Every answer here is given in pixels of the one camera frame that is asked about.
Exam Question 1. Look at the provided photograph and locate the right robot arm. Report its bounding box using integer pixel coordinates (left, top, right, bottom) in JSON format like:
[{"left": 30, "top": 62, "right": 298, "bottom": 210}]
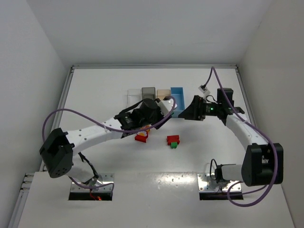
[{"left": 178, "top": 88, "right": 284, "bottom": 187}]

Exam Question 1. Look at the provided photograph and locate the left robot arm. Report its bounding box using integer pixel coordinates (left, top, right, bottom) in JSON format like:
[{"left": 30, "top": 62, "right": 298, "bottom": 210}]
[{"left": 39, "top": 98, "right": 174, "bottom": 189}]

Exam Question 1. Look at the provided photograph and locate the yellow butterfly lego piece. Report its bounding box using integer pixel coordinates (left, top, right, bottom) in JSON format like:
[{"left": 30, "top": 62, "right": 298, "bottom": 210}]
[{"left": 141, "top": 125, "right": 151, "bottom": 133}]

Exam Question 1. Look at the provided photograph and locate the smoke grey plastic container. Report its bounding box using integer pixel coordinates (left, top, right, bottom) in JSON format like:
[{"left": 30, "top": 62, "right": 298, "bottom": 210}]
[{"left": 141, "top": 87, "right": 156, "bottom": 100}]

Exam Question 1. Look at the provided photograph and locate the clear plastic container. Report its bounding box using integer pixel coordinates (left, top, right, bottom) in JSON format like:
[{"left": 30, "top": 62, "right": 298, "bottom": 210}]
[{"left": 126, "top": 89, "right": 142, "bottom": 111}]

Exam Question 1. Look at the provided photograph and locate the tan plastic container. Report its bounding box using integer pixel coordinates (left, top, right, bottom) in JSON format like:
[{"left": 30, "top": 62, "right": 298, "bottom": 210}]
[{"left": 156, "top": 89, "right": 171, "bottom": 100}]

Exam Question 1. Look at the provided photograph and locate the blue plastic container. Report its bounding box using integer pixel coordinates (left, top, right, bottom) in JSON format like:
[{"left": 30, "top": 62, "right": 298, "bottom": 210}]
[{"left": 171, "top": 87, "right": 185, "bottom": 118}]

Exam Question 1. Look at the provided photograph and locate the red flower lego piece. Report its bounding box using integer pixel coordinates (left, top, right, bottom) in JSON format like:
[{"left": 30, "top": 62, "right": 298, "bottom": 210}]
[{"left": 134, "top": 131, "right": 149, "bottom": 143}]

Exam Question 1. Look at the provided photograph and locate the red lego brick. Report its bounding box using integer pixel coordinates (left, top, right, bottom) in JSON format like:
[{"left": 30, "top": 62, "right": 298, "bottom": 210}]
[{"left": 167, "top": 135, "right": 180, "bottom": 145}]

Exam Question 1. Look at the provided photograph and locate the small green lego brick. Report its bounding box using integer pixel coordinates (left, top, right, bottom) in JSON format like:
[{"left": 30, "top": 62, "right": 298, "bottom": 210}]
[{"left": 170, "top": 142, "right": 178, "bottom": 149}]

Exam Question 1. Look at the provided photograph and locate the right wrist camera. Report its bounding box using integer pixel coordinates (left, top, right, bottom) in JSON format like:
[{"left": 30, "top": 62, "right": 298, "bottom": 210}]
[{"left": 198, "top": 85, "right": 210, "bottom": 95}]

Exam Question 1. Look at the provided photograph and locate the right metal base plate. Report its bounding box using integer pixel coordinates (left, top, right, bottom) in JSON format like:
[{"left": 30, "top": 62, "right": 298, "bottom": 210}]
[{"left": 197, "top": 173, "right": 242, "bottom": 193}]

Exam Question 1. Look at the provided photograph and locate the metal base plate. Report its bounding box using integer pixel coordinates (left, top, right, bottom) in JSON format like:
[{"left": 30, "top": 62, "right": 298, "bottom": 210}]
[
  {"left": 70, "top": 173, "right": 114, "bottom": 193},
  {"left": 197, "top": 173, "right": 242, "bottom": 193}
]

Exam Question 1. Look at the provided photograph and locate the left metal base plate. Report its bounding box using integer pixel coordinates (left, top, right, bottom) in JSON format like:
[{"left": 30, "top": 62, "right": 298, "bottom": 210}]
[{"left": 70, "top": 173, "right": 114, "bottom": 193}]

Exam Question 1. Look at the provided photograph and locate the aluminium table frame rail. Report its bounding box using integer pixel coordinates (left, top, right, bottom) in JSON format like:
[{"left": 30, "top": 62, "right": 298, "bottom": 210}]
[{"left": 7, "top": 63, "right": 252, "bottom": 228}]

